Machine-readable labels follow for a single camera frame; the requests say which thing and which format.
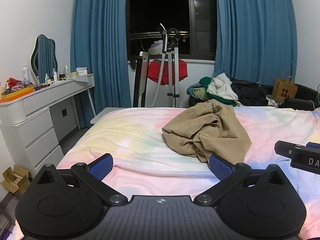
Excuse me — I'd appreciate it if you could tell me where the white dressing table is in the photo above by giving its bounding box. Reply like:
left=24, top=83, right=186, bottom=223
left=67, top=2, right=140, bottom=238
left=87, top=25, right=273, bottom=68
left=1, top=74, right=95, bottom=177

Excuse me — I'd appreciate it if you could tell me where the white spray bottle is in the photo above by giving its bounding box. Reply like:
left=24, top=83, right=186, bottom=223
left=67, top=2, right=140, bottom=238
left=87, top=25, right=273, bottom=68
left=22, top=65, right=30, bottom=84

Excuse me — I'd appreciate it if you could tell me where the left blue curtain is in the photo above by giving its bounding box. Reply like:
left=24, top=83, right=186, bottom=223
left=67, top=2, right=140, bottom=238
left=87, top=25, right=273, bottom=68
left=70, top=0, right=131, bottom=128

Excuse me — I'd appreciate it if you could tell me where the white garment on pile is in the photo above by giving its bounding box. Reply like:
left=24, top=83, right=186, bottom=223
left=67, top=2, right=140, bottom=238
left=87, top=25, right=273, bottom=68
left=206, top=73, right=241, bottom=106

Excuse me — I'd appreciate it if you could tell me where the wavy black-framed mirror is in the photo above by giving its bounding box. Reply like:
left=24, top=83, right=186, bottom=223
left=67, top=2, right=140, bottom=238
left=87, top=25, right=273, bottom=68
left=30, top=34, right=58, bottom=83

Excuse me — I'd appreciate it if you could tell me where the cardboard box on floor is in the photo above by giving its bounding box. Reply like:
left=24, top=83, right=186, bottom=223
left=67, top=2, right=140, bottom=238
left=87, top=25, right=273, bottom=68
left=1, top=165, right=30, bottom=198

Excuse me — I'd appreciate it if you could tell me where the green garment on pile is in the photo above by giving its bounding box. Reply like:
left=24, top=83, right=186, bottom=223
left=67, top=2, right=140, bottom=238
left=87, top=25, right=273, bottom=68
left=199, top=77, right=236, bottom=107

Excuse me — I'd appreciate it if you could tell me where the orange tray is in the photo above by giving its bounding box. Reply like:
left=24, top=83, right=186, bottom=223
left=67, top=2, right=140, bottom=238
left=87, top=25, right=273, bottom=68
left=0, top=87, right=34, bottom=103

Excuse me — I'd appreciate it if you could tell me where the garment steamer stand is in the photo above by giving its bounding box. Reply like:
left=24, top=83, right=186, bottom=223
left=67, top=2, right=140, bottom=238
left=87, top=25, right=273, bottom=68
left=151, top=24, right=181, bottom=108

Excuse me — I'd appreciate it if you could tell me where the blue curtain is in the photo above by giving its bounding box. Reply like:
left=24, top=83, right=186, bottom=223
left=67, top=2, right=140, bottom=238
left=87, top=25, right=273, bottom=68
left=70, top=0, right=131, bottom=128
left=213, top=0, right=297, bottom=85

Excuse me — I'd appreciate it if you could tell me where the pastel tie-dye bed sheet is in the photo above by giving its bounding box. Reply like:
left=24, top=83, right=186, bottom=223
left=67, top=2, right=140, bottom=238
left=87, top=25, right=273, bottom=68
left=10, top=106, right=320, bottom=240

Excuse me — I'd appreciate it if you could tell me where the white tissue box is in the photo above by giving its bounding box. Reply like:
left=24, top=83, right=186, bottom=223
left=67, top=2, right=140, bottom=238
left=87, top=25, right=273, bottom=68
left=76, top=67, right=88, bottom=76

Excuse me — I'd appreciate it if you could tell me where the right blue curtain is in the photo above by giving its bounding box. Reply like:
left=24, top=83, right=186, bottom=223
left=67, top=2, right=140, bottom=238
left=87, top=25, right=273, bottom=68
left=213, top=0, right=297, bottom=85

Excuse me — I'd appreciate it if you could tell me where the black sofa chair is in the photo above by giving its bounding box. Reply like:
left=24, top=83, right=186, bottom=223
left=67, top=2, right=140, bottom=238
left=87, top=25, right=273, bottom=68
left=267, top=84, right=319, bottom=111

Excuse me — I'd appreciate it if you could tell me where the tan printed t-shirt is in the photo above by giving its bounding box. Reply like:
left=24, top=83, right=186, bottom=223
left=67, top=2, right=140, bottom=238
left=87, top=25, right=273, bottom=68
left=162, top=100, right=252, bottom=164

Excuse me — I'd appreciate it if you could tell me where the red garment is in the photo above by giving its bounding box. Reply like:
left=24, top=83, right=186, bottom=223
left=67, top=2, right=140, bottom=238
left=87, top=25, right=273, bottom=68
left=148, top=59, right=188, bottom=86

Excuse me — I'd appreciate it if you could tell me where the black clothes pile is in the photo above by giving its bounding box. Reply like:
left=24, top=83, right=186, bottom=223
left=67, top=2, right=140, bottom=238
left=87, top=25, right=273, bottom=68
left=231, top=79, right=273, bottom=106

